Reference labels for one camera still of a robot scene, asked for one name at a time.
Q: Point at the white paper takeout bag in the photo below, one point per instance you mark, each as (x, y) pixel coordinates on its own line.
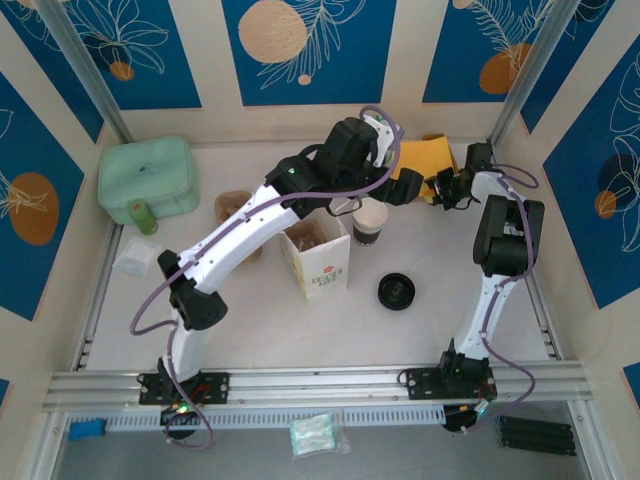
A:
(325, 275)

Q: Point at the clear bag green white sachets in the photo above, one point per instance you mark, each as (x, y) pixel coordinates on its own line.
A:
(315, 434)

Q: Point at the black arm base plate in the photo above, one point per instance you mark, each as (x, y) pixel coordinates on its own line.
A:
(215, 385)
(420, 382)

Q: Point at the green bottle black label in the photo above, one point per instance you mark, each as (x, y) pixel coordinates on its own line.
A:
(142, 217)

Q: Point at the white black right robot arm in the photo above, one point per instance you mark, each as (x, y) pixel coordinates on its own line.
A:
(492, 305)

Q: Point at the black plastic cup lid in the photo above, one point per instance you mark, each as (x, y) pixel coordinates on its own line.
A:
(396, 292)

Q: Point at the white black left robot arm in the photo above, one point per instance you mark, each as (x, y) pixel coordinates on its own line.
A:
(240, 235)

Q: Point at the aluminium side rail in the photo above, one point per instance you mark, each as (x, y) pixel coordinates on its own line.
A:
(547, 325)
(97, 300)

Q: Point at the aluminium corner post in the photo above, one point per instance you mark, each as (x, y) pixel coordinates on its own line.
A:
(530, 75)
(85, 65)

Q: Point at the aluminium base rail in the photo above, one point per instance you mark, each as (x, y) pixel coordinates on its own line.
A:
(325, 382)

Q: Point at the mint green zip pouch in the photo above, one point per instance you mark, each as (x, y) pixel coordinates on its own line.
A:
(147, 172)

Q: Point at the black paper cup white lettering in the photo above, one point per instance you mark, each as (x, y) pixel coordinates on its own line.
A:
(370, 220)

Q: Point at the clear plastic sachet packet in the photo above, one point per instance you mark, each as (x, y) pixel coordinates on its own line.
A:
(135, 255)

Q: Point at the black ribbed plastic block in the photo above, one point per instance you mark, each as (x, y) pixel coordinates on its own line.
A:
(535, 435)

